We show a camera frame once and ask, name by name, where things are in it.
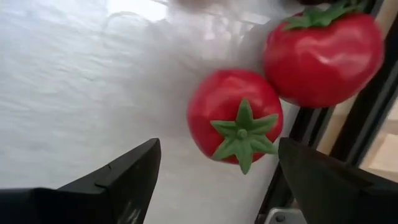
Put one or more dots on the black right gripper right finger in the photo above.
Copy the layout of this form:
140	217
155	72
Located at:
342	199

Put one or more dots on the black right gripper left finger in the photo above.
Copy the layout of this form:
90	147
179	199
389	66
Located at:
93	202

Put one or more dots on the silver metal bracket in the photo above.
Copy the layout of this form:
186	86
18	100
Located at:
280	216

